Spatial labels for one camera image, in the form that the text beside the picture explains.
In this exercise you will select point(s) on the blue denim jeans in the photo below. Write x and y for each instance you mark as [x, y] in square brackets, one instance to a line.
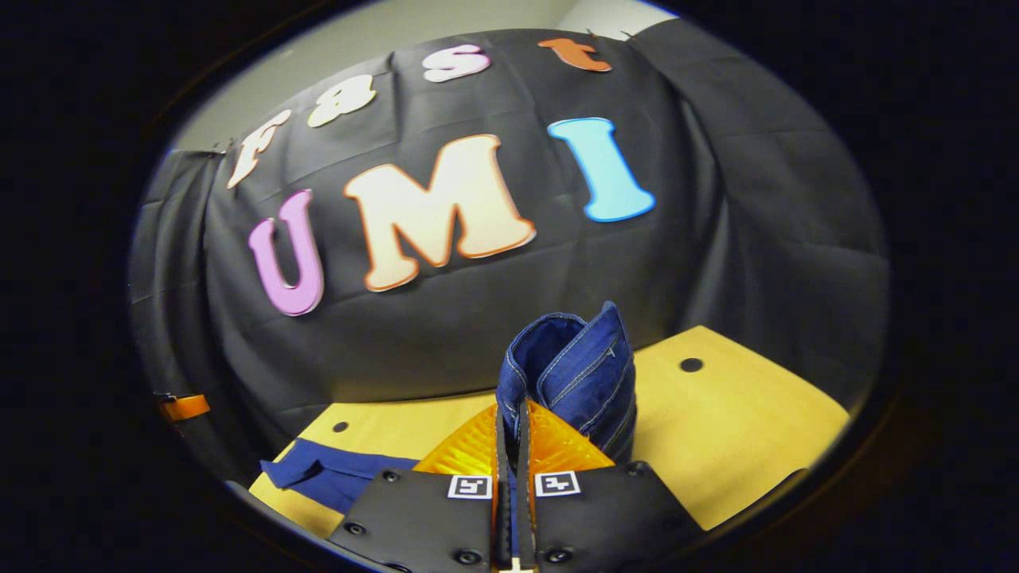
[581, 374]

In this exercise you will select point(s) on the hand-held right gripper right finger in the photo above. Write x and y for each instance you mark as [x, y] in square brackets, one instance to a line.
[613, 517]

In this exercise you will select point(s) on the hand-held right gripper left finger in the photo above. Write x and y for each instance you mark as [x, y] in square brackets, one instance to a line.
[422, 517]

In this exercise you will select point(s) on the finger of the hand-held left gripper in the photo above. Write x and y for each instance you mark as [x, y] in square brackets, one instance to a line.
[185, 407]

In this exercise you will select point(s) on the black backdrop cloth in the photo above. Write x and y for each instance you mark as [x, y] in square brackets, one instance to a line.
[756, 223]

